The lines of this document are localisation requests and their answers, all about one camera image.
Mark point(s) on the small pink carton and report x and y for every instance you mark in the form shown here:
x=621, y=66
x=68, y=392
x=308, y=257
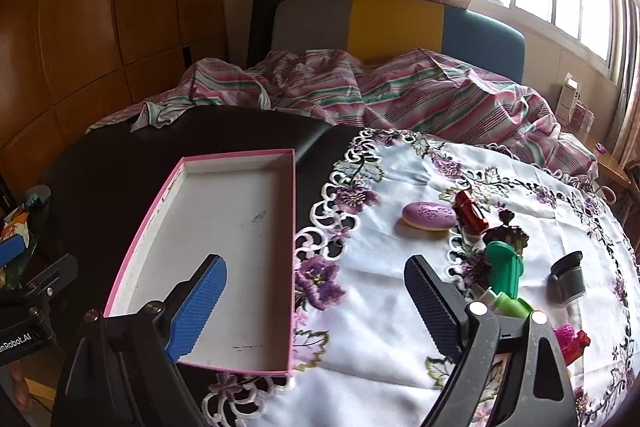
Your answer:
x=582, y=118

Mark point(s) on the red foam piece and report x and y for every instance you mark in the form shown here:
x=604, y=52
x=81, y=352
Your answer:
x=579, y=347

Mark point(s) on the grey yellow blue headboard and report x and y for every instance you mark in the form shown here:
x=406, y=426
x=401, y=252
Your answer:
x=395, y=27

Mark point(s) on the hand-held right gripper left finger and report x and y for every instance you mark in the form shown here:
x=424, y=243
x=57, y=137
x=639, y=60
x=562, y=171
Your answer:
x=197, y=307

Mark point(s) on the brown hair claw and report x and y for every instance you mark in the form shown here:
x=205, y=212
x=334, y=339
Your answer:
x=507, y=234

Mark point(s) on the wooden nightstand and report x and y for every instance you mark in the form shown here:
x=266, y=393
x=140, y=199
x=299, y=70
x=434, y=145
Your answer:
x=612, y=167

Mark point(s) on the person's left hand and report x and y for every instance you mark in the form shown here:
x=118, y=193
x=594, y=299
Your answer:
x=21, y=384

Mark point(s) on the pink cardboard box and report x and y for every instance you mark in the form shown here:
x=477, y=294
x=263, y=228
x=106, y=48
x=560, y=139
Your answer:
x=225, y=232

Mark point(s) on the white carton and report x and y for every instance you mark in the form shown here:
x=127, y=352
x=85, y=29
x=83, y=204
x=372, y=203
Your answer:
x=567, y=99

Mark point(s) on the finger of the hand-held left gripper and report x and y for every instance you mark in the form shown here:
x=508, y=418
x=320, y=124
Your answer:
x=11, y=251
x=52, y=277

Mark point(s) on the grey round dish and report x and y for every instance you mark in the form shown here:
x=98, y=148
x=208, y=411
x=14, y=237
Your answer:
x=37, y=197

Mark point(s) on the striped pink green blanket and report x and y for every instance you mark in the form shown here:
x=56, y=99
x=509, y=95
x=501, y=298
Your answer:
x=400, y=92

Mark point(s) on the magenta perforated ball toy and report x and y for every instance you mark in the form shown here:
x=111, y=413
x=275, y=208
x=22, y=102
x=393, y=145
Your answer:
x=564, y=334

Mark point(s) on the black rolled mat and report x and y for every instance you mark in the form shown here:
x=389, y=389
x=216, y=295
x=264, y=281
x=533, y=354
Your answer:
x=265, y=22

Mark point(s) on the light green plastic toy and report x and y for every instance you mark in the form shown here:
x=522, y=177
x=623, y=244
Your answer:
x=512, y=307

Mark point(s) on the orange white snack packet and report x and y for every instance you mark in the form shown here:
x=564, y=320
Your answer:
x=12, y=224

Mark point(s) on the white embroidered floral tablecloth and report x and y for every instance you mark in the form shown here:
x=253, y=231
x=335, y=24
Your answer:
x=380, y=187

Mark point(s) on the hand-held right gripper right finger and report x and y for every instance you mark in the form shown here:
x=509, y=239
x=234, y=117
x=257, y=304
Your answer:
x=432, y=304

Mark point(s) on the red metallic cylinder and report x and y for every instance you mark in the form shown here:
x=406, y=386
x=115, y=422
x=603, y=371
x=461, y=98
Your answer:
x=472, y=212

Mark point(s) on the teal plastic spool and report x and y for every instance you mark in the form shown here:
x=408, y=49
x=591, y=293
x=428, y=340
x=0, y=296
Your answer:
x=505, y=269

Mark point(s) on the beige side curtain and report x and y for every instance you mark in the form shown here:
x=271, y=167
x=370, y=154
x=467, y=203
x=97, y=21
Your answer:
x=627, y=107

